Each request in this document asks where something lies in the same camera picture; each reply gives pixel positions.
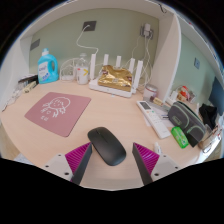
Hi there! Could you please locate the small red toy figure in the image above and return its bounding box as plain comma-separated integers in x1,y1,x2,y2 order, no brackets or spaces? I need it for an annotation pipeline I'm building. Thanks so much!
176,85,196,103

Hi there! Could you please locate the blue detergent bottle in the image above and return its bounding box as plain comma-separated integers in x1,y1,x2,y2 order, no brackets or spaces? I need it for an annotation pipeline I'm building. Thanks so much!
37,48,60,85

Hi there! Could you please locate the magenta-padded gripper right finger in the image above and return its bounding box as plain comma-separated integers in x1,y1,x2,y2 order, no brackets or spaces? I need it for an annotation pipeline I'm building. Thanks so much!
131,142,183,186

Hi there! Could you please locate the dark grey wall socket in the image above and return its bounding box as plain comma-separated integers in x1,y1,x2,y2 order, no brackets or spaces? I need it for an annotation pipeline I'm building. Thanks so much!
82,20,98,32

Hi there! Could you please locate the gold foil bag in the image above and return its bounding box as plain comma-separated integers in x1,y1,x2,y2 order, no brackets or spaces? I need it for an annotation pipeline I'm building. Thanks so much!
97,64,134,93

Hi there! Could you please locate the small white tube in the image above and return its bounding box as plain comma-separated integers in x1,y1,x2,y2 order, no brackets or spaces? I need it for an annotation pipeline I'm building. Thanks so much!
153,141,162,156

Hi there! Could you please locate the white router with antennas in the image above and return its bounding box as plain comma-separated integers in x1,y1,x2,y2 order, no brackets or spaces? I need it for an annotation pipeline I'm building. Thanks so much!
88,53,144,99

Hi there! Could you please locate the white remote control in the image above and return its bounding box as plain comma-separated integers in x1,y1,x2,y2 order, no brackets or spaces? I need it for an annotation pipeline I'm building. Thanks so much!
136,100,172,140

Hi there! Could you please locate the grey pencil case green trim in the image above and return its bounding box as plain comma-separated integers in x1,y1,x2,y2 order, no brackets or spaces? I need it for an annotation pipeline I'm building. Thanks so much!
167,101,207,148

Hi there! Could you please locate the white power strip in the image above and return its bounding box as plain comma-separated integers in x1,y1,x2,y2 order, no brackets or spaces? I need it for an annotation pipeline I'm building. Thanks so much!
60,73,77,82

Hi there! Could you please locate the pink mouse pad with drawing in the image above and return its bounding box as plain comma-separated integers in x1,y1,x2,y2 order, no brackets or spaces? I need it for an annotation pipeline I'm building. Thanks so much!
24,91,92,138

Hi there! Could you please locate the small brown box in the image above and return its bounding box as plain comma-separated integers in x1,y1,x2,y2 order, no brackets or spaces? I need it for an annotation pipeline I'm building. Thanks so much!
149,96,165,107

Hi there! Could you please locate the dark grey wall plate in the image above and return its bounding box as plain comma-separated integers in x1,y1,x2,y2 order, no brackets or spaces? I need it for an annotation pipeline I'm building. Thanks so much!
29,38,41,52

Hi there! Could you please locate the black cloth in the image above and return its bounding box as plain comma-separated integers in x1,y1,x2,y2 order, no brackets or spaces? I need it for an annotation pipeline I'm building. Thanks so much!
198,103,218,130

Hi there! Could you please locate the white charger cable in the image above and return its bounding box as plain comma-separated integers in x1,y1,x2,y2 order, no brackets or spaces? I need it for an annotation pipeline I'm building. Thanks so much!
131,35,153,91

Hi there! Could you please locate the pale yellow small box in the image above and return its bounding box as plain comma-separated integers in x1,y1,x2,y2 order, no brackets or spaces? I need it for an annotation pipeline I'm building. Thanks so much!
22,80,38,94

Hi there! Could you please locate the white wall charger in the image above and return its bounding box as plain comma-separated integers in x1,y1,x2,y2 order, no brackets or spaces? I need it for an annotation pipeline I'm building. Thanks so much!
139,22,155,38

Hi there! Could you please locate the clear plastic bag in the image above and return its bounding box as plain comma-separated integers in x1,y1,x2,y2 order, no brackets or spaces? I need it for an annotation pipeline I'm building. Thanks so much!
1,88,23,113

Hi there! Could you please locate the black computer mouse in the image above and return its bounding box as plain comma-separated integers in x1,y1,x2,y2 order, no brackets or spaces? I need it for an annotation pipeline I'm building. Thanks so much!
87,126,127,167

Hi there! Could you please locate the clear bottle with white label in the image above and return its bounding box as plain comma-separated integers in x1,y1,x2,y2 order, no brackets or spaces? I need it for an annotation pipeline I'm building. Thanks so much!
75,52,90,85

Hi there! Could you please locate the small round white jar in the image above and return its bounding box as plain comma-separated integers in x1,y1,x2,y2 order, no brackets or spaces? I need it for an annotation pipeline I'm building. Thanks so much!
143,83,159,101

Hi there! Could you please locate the patterned flat book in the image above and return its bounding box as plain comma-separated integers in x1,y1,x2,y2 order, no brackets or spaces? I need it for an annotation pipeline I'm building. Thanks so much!
17,73,39,86

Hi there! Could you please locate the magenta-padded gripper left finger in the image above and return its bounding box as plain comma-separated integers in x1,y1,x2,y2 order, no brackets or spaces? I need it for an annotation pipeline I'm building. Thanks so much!
42,142,93,186

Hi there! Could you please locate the white cable from wall socket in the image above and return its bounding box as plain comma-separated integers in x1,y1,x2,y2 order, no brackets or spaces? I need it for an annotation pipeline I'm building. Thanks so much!
75,24,100,56

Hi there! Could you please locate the white shelf unit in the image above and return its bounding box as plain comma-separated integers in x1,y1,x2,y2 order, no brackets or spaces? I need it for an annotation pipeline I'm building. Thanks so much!
18,0,184,103

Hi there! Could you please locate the coiled white cable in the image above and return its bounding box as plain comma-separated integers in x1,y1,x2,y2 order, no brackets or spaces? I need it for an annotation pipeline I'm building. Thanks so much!
59,57,81,81

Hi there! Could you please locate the dark monitor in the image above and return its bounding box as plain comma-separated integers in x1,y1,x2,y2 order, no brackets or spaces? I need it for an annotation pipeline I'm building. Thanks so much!
208,76,224,116

